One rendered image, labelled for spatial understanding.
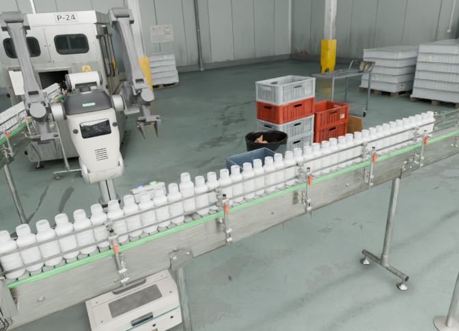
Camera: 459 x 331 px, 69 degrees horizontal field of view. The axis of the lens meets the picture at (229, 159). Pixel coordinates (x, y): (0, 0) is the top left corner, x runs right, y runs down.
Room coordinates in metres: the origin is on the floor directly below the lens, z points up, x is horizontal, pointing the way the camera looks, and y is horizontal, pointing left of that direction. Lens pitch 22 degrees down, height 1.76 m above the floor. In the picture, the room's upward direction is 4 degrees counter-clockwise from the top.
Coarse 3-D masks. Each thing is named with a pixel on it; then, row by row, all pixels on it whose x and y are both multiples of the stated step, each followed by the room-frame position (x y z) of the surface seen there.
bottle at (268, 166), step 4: (268, 160) 1.42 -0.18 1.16; (272, 160) 1.42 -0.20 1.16; (264, 164) 1.44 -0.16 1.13; (268, 164) 1.42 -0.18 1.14; (272, 164) 1.42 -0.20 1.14; (264, 168) 1.42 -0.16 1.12; (268, 168) 1.41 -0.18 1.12; (272, 168) 1.41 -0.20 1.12; (264, 172) 1.42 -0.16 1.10; (264, 176) 1.42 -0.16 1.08; (268, 176) 1.41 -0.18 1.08; (272, 176) 1.41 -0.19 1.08; (264, 180) 1.42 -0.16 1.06; (268, 180) 1.41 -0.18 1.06; (272, 180) 1.41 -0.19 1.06; (264, 184) 1.42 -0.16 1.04; (268, 184) 1.40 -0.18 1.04; (268, 188) 1.40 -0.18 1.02; (272, 188) 1.41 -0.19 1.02
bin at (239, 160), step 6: (258, 150) 2.12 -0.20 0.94; (264, 150) 2.14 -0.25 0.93; (270, 150) 2.09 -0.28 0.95; (234, 156) 2.03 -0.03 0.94; (240, 156) 2.06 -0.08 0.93; (246, 156) 2.08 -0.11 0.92; (252, 156) 2.10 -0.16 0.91; (258, 156) 2.12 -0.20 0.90; (264, 156) 2.15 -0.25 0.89; (270, 156) 2.08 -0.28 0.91; (228, 162) 1.97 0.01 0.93; (234, 162) 2.03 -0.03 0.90; (240, 162) 2.06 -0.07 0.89; (252, 162) 2.10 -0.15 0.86; (264, 162) 2.15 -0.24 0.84; (228, 168) 1.98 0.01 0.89; (240, 168) 1.83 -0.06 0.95; (252, 168) 2.10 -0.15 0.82
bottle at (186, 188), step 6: (186, 174) 1.26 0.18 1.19; (186, 180) 1.23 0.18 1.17; (180, 186) 1.22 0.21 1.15; (186, 186) 1.22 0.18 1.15; (192, 186) 1.23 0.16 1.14; (180, 192) 1.23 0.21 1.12; (186, 192) 1.21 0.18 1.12; (192, 192) 1.23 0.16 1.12; (192, 198) 1.22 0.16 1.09; (186, 204) 1.21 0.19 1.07; (192, 204) 1.22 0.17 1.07; (186, 210) 1.21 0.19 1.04
